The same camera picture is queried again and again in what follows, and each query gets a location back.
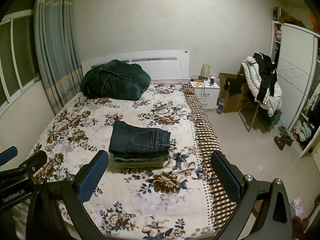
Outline dark blue denim jeans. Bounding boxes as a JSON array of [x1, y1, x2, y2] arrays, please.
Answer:
[[108, 121, 171, 158]]

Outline checkered bed sheet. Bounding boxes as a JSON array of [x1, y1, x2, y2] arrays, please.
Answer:
[[182, 83, 236, 235]]

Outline dark shoes on floor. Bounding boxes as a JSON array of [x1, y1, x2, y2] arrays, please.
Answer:
[[274, 126, 293, 151]]

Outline folded grey pants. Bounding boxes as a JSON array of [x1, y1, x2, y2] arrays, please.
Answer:
[[113, 154, 169, 168]]

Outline floral fleece bed blanket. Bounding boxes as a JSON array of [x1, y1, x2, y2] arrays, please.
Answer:
[[31, 83, 215, 239]]

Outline metal folding chair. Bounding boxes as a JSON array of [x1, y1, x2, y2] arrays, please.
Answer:
[[238, 63, 272, 132]]

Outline plastic water bottle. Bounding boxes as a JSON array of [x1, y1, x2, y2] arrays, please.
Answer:
[[216, 96, 225, 114]]

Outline brown cardboard box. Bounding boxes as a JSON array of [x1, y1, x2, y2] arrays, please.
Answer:
[[219, 73, 249, 113]]

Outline white nightstand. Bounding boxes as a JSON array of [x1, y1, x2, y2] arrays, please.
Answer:
[[189, 78, 220, 110]]

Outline green plaid curtain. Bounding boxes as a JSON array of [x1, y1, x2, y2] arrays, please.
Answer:
[[34, 0, 82, 114]]

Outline dark green folded quilt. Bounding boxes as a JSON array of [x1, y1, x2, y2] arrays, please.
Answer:
[[80, 60, 151, 101]]

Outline black cup on nightstand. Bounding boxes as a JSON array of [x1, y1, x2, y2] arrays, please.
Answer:
[[210, 75, 215, 85]]

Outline white padded jacket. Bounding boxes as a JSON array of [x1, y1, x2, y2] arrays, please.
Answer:
[[240, 56, 282, 117]]

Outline black garment on chair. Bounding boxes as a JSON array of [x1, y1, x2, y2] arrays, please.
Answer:
[[253, 53, 277, 104]]

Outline beige table lamp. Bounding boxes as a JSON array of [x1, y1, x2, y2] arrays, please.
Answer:
[[200, 64, 210, 80]]

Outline white wardrobe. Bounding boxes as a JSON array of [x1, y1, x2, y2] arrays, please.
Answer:
[[270, 21, 319, 157]]

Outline white bed headboard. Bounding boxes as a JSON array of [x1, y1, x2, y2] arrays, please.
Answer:
[[81, 50, 189, 81]]

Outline window with white frame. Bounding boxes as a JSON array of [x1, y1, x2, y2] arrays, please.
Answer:
[[1, 9, 40, 115]]

